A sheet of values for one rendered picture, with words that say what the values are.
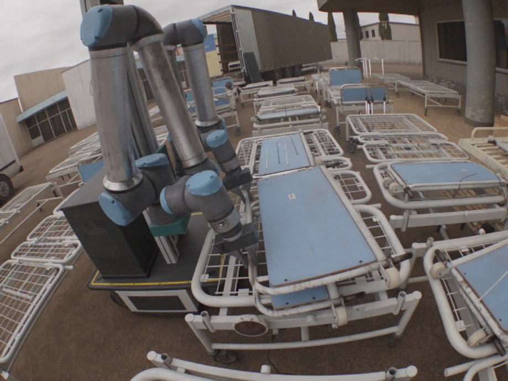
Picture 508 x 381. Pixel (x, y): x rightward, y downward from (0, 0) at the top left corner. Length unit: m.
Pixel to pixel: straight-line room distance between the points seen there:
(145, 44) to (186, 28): 0.47
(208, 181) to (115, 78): 0.40
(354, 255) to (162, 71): 0.81
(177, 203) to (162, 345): 1.02
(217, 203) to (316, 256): 0.36
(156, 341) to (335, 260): 1.16
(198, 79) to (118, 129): 0.63
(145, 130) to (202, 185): 0.81
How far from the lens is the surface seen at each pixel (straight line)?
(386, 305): 0.96
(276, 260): 0.82
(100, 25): 0.72
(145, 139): 1.41
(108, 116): 0.78
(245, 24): 11.17
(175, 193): 0.72
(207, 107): 1.36
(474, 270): 1.06
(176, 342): 1.53
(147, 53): 0.81
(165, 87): 0.79
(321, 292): 0.88
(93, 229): 1.37
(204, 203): 0.66
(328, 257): 0.81
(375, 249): 0.83
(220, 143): 1.03
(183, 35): 1.26
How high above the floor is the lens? 1.24
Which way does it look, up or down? 29 degrees down
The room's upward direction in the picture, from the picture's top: 11 degrees counter-clockwise
